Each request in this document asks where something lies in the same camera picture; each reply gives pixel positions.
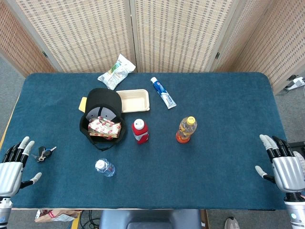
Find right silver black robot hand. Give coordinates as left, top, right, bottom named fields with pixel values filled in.
left=254, top=134, right=305, bottom=193

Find grey sneaker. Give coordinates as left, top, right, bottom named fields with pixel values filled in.
left=224, top=216, right=241, bottom=229
left=293, top=151, right=305, bottom=172

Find black baseball cap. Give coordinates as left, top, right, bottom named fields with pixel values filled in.
left=79, top=87, right=127, bottom=152

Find blue white toothpaste tube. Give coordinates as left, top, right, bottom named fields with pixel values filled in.
left=150, top=76, right=177, bottom=110

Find gold red snack packet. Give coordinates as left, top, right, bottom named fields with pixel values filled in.
left=88, top=116, right=122, bottom=140

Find white green snack bag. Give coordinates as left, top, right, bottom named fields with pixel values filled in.
left=97, top=53, right=136, bottom=91

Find blue table cloth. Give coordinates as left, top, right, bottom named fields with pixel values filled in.
left=4, top=72, right=294, bottom=210

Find crumpled paper bag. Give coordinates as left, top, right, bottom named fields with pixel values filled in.
left=34, top=209, right=81, bottom=223

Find black floor cables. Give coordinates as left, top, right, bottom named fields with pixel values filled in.
left=80, top=209, right=102, bottom=229

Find white power strip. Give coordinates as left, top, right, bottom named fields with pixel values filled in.
left=285, top=76, right=305, bottom=91

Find black box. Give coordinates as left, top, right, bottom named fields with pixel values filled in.
left=287, top=141, right=305, bottom=153

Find woven folding screen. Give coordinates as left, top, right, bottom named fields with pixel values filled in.
left=0, top=0, right=305, bottom=94

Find bunch of keys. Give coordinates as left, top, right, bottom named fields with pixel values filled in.
left=30, top=146, right=57, bottom=163

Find orange juice bottle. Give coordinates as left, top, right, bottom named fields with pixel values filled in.
left=175, top=116, right=198, bottom=144

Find yellow flat card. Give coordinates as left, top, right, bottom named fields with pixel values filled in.
left=78, top=96, right=88, bottom=113

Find clear water bottle white cap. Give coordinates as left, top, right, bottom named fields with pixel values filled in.
left=95, top=158, right=116, bottom=177

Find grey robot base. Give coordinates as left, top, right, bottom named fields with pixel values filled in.
left=99, top=209, right=202, bottom=229

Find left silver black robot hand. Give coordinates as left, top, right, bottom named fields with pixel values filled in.
left=0, top=136, right=42, bottom=198

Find beige food tray container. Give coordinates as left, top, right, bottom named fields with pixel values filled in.
left=116, top=89, right=151, bottom=113

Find red bottle with white cap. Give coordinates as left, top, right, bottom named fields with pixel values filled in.
left=132, top=118, right=149, bottom=145

